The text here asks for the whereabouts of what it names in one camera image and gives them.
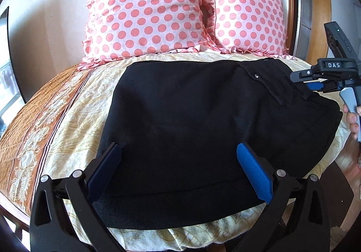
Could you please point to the yellow patterned bedspread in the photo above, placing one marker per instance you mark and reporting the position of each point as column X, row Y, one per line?
column 50, row 128

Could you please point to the flat screen television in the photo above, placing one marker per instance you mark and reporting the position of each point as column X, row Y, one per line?
column 8, row 71

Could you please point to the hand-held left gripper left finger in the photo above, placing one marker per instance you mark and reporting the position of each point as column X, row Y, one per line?
column 103, row 173

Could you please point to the black pants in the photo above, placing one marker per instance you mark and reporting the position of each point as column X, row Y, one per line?
column 197, row 128

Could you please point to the wooden bed frame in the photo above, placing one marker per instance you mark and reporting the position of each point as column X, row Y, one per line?
column 14, row 209

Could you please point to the wooden door frame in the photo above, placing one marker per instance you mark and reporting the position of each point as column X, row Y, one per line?
column 318, row 1

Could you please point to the person's right hand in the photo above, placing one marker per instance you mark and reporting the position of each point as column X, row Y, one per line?
column 352, row 119

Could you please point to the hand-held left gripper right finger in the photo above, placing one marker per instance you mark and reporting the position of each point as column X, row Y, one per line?
column 255, row 173

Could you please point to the small pink polka-dot pillow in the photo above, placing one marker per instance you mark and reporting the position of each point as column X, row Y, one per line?
column 248, row 15

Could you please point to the large pink polka-dot pillow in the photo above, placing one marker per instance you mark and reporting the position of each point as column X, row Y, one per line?
column 146, row 12

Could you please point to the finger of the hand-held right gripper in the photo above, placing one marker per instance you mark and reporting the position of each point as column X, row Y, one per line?
column 316, row 87
column 306, row 76

